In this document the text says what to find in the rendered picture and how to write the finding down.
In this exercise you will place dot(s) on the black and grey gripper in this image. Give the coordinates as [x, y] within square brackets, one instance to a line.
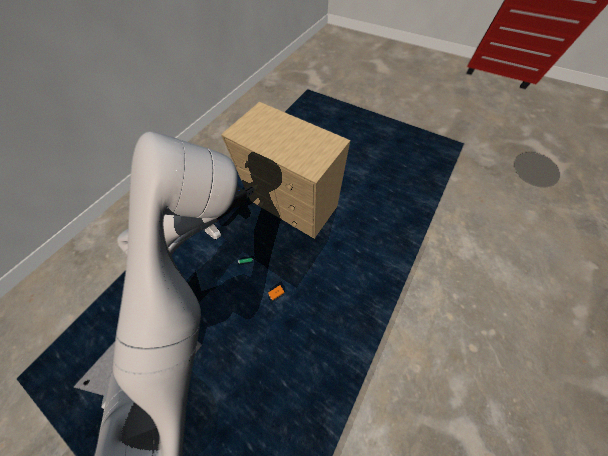
[240, 199]

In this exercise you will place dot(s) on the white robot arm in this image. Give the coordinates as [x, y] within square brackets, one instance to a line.
[160, 315]

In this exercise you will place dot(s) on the small wooden chest of drawers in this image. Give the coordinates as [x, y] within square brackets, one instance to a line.
[302, 148]

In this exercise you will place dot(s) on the orange rectangular block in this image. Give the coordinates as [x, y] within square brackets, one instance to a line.
[278, 291]

